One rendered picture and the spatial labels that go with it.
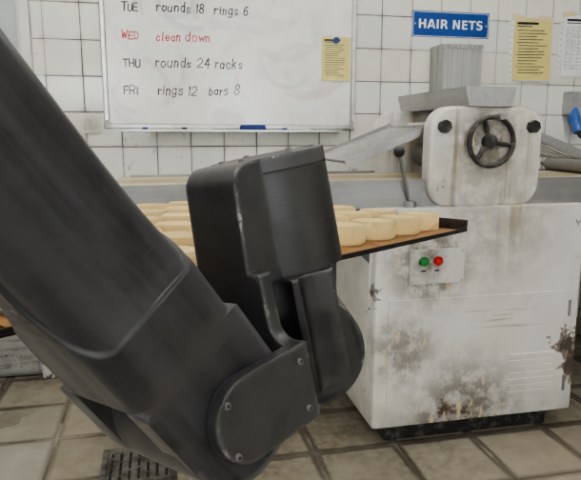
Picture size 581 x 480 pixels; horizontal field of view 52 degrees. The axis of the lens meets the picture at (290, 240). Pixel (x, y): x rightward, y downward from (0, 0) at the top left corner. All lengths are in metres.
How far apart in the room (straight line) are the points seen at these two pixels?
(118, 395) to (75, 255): 0.05
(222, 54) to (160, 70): 0.28
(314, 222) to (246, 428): 0.10
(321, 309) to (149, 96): 2.51
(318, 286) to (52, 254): 0.13
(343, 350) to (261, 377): 0.06
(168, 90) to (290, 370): 2.55
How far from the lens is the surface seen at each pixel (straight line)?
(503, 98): 2.19
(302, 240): 0.28
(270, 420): 0.25
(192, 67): 2.78
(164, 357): 0.22
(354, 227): 0.60
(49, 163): 0.21
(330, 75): 2.88
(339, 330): 0.29
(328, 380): 0.30
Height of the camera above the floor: 1.10
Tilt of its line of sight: 10 degrees down
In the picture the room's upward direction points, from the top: straight up
